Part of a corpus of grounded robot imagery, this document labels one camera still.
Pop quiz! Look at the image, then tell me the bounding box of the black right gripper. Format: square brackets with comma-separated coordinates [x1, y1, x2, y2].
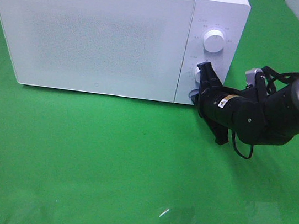
[190, 61, 255, 145]

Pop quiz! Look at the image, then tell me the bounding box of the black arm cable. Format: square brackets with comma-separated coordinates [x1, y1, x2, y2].
[225, 57, 299, 167]

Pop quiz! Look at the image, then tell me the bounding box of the round door release button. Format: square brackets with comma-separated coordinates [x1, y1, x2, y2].
[189, 89, 199, 101]

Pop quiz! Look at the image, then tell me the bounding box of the white microwave door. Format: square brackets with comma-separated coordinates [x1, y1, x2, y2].
[0, 0, 194, 102]

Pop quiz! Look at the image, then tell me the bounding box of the white microwave oven body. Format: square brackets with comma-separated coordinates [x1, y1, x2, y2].
[0, 0, 252, 115]

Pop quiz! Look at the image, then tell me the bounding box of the white round knob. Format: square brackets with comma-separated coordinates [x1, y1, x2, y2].
[203, 29, 225, 53]
[193, 67, 200, 83]

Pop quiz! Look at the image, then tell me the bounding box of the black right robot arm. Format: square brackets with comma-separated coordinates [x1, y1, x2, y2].
[191, 61, 299, 146]

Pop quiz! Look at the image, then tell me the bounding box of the green table cloth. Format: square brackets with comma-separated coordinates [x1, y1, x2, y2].
[0, 23, 299, 224]

